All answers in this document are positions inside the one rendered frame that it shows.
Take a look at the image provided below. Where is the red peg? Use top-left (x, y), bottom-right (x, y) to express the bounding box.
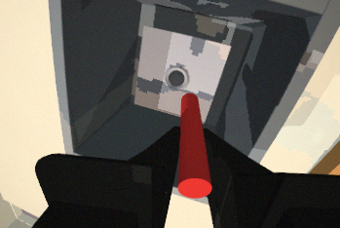
top-left (178, 93), bottom-right (212, 199)

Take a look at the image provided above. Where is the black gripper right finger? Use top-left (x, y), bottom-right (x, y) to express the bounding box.
top-left (203, 129), bottom-right (340, 228)

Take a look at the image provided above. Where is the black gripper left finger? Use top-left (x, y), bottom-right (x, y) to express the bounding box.
top-left (35, 126), bottom-right (181, 228)

